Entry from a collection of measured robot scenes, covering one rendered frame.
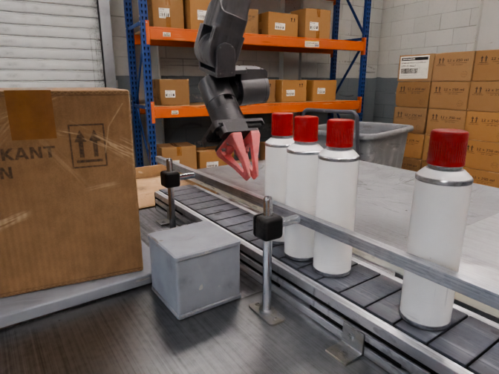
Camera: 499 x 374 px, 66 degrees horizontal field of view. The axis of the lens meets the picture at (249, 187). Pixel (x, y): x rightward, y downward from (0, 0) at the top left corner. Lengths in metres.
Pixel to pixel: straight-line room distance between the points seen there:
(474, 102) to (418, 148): 0.66
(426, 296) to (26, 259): 0.50
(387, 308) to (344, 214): 0.12
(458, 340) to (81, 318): 0.45
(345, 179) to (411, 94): 3.71
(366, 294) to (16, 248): 0.45
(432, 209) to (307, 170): 0.18
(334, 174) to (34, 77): 3.97
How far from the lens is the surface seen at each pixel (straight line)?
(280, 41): 4.36
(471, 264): 0.64
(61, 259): 0.60
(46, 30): 4.34
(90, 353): 0.51
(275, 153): 0.57
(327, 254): 0.52
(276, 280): 0.57
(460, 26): 5.81
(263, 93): 0.74
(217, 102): 0.68
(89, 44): 4.37
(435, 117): 4.05
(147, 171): 1.27
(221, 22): 0.68
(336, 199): 0.49
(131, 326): 0.54
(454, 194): 0.40
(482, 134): 3.87
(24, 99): 0.55
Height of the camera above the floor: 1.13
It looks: 15 degrees down
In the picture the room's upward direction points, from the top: straight up
